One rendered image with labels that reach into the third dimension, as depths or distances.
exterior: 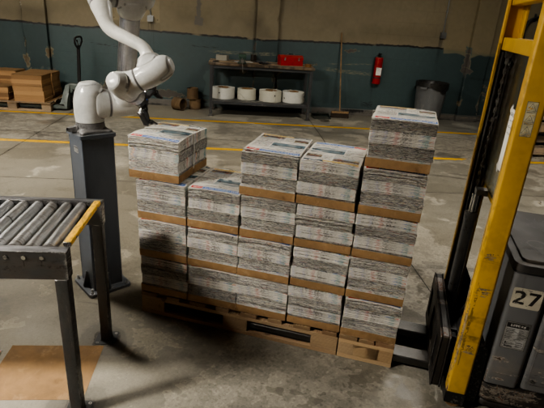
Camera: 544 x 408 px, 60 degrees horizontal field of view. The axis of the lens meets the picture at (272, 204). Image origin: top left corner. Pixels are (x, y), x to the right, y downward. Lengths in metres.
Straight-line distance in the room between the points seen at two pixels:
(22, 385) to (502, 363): 2.21
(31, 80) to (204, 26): 3.00
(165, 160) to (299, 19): 6.82
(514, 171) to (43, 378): 2.27
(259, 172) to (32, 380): 1.46
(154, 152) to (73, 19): 7.04
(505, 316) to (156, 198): 1.76
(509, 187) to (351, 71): 7.42
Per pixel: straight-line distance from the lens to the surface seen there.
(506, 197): 2.05
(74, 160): 2.93
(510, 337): 2.39
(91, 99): 2.77
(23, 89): 8.65
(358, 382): 2.55
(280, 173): 2.26
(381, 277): 2.38
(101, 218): 2.39
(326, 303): 2.50
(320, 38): 9.10
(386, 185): 2.19
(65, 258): 1.94
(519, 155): 2.00
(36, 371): 2.67
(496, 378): 2.51
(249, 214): 2.38
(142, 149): 2.51
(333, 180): 2.22
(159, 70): 2.11
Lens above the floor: 1.67
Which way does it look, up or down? 22 degrees down
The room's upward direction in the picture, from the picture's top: 4 degrees clockwise
